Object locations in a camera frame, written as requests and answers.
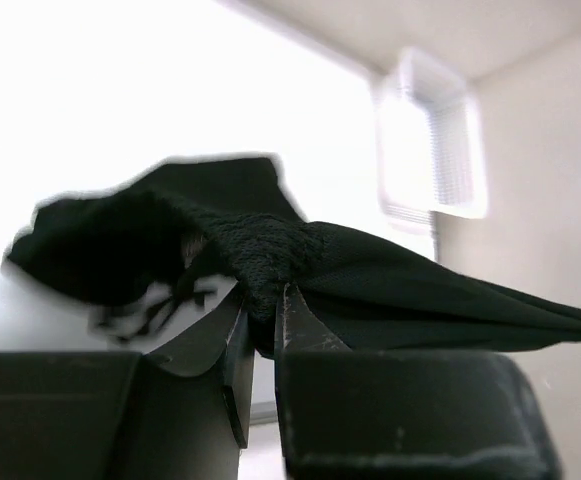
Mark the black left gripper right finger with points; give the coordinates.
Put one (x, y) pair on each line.
(410, 414)

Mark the white perforated plastic basket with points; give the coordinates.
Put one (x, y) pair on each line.
(429, 143)

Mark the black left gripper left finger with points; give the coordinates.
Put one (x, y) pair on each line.
(179, 412)

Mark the black shorts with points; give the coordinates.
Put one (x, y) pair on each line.
(182, 222)

